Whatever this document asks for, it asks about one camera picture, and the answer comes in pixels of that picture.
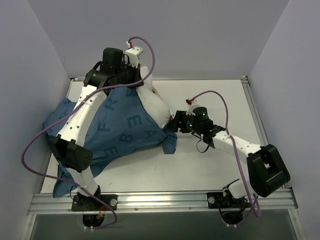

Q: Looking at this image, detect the white pillow with print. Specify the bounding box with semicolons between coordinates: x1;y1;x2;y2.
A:
136;74;172;129

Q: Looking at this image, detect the blue letter-print pillowcase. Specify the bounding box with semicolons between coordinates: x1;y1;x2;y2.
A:
42;88;179;200

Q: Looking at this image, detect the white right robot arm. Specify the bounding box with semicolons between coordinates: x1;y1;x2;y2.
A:
168;106;291;207

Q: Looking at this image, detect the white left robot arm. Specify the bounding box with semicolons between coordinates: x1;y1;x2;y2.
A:
49;46;144;210

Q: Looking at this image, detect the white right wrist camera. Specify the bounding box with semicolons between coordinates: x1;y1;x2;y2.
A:
185;98;200;116

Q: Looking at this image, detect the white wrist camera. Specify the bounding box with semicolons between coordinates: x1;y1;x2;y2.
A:
125;46;144;69
185;98;200;116

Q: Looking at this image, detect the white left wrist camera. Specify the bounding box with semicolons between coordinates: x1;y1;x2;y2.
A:
125;46;144;69

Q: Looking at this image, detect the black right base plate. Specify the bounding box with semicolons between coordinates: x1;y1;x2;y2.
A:
206;190;249;210

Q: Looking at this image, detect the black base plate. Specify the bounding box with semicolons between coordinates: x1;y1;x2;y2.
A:
71;193;118;212
206;190;249;210

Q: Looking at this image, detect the aluminium front rail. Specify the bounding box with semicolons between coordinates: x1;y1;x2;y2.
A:
28;188;298;215

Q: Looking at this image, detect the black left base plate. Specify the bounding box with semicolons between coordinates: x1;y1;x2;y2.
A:
71;193;118;212

